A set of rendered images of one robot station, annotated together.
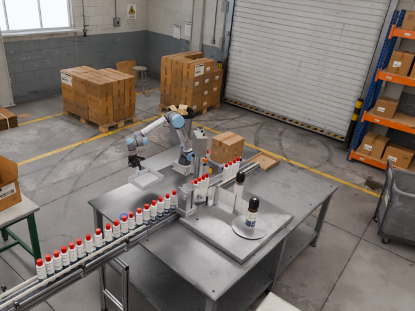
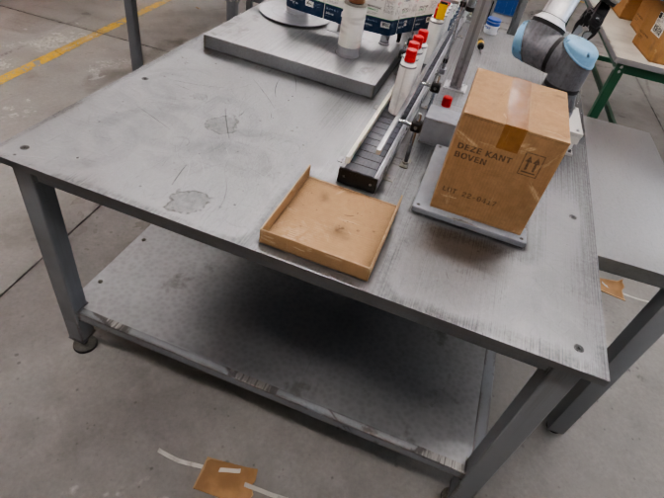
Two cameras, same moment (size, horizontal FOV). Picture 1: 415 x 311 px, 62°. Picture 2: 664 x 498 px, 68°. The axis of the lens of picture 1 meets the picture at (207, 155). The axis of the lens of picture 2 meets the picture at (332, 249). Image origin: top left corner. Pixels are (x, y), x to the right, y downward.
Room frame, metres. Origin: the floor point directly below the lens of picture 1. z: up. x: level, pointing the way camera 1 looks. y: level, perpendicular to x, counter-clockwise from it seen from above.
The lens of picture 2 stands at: (4.46, -1.08, 1.59)
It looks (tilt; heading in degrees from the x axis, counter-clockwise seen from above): 42 degrees down; 153
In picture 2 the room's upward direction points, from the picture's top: 12 degrees clockwise
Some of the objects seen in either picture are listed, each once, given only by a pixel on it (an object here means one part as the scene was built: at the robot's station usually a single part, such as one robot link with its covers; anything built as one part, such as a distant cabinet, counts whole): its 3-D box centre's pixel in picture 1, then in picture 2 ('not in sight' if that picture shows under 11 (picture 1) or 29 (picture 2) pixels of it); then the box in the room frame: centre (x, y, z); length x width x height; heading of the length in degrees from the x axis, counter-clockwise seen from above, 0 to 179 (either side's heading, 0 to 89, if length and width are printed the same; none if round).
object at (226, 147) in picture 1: (227, 148); (498, 148); (3.57, -0.22, 0.99); 0.30 x 0.24 x 0.27; 142
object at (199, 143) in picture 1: (199, 144); not in sight; (2.81, 0.08, 1.38); 0.17 x 0.10 x 0.19; 17
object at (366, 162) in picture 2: (209, 191); (419, 73); (2.84, -0.05, 0.86); 1.65 x 0.08 x 0.04; 142
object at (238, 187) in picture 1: (239, 186); (354, 13); (2.73, -0.32, 1.03); 0.09 x 0.09 x 0.30
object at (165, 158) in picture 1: (194, 165); (537, 162); (3.40, 0.13, 0.81); 0.90 x 0.90 x 0.04; 56
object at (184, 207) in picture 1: (186, 199); not in sight; (2.45, 0.14, 1.01); 0.14 x 0.13 x 0.26; 142
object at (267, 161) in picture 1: (264, 160); (335, 216); (3.63, -0.67, 0.85); 0.30 x 0.26 x 0.04; 142
